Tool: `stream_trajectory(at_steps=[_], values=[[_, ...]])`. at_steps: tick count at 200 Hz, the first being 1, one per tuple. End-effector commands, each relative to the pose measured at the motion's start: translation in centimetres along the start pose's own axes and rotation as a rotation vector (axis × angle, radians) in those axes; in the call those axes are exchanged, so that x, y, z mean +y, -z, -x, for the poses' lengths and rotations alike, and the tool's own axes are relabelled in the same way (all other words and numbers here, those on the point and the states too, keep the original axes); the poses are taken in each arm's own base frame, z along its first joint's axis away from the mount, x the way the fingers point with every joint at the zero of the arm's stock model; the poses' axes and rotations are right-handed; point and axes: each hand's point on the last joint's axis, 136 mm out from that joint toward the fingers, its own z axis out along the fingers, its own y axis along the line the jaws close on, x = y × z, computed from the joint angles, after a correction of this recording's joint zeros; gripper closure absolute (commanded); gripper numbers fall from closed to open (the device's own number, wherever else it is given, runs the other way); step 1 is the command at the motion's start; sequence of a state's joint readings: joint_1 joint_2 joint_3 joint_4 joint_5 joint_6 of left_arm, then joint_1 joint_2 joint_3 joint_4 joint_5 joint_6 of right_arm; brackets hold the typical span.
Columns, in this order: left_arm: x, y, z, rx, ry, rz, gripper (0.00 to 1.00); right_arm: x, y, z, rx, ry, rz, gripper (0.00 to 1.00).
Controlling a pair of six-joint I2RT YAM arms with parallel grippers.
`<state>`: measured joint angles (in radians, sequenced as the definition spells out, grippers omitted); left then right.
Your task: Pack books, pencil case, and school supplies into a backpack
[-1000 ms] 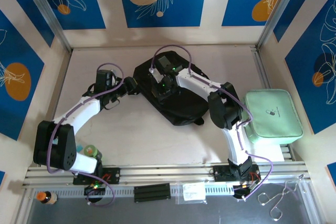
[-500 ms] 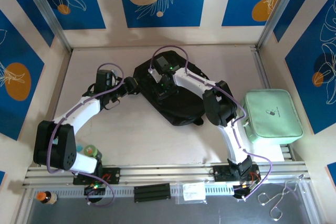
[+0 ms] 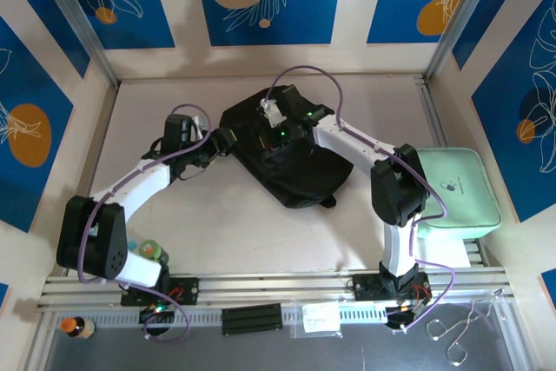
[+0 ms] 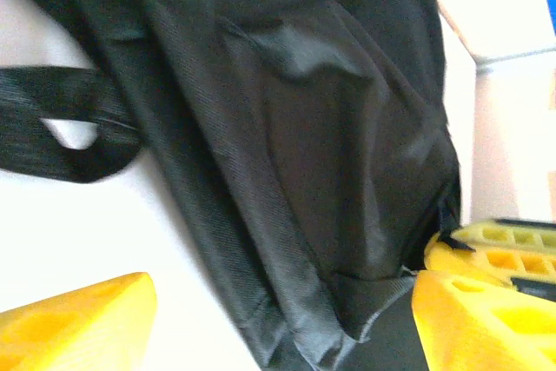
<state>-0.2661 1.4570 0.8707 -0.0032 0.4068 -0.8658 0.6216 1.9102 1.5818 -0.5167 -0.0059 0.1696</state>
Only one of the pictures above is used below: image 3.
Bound black backpack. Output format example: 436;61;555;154
219;83;353;210

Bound mint green pencil case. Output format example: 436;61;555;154
412;147;503;242

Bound small green bottle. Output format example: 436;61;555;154
137;238;170;264

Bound black ribbed block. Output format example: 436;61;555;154
221;304;282;336

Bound clear plastic bag with paper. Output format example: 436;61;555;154
289;300;344;340

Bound orange-capped brown bottle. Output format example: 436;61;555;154
59;316;96;341

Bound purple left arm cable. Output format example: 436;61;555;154
77;103;214;341

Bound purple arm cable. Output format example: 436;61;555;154
77;103;214;341
264;64;457;333

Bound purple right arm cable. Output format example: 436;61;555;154
264;64;457;333

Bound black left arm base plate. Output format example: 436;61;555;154
120;277;201;307

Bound aluminium rail frame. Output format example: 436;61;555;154
36;268;509;309

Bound white slotted cable duct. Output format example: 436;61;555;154
56;305;387;327

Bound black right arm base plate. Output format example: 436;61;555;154
347;273;434;302

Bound aluminium corner post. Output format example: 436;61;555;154
423;0;507;81
32;0;121;85

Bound bent metal wire hooks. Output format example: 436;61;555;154
425;288;505;367

